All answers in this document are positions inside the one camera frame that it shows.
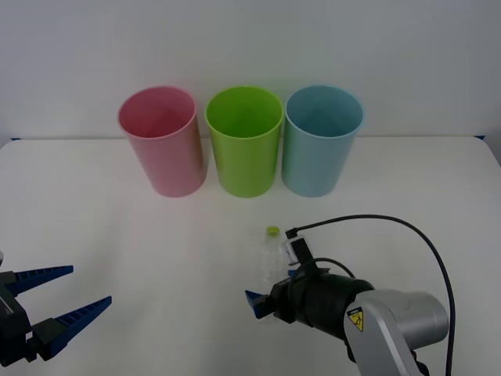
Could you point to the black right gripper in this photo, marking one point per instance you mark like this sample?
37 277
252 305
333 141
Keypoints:
287 299

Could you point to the pale blue plastic waste bin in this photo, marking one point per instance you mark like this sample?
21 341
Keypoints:
313 168

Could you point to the clear plastic bottle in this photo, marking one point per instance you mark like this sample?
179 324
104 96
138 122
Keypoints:
270 262

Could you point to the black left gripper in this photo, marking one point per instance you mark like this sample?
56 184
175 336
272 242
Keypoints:
11 325

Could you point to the silver and black right arm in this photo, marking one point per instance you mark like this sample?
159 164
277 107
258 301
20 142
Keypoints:
395 313

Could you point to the pink plastic waste bin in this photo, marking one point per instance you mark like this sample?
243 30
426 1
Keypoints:
172 164

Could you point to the green plastic waste bin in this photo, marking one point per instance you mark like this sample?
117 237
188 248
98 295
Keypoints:
246 168

